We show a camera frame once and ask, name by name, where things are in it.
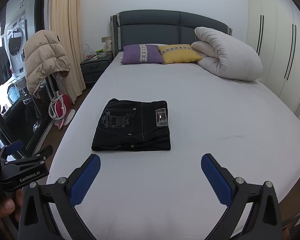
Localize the black denim pants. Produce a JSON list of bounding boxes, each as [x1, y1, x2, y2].
[[91, 99, 171, 152]]

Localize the person's left hand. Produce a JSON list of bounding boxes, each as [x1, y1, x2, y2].
[[0, 189, 24, 232]]

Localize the red and white bag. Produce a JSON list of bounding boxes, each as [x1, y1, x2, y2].
[[48, 91, 76, 129]]

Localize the white bed sheet mattress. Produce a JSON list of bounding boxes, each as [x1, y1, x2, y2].
[[47, 56, 300, 239]]

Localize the beige puffer jacket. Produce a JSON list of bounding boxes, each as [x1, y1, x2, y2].
[[24, 30, 70, 96]]

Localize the dark grey nightstand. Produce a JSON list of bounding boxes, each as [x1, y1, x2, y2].
[[80, 55, 114, 85]]

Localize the white washing machine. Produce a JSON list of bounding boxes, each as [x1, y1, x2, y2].
[[5, 14, 27, 80]]

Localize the white folded duvet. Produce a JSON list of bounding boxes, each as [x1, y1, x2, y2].
[[191, 27, 263, 81]]

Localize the purple pillow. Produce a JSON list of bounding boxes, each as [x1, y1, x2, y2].
[[121, 44, 164, 64]]

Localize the beige curtain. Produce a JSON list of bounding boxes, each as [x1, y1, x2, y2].
[[51, 0, 85, 102]]

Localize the yellow pillow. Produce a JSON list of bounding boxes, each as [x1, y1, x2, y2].
[[158, 44, 202, 64]]

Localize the white wardrobe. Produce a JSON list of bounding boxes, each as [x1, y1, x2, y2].
[[247, 0, 300, 116]]

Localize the dark grey headboard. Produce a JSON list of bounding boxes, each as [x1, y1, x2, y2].
[[110, 9, 232, 57]]

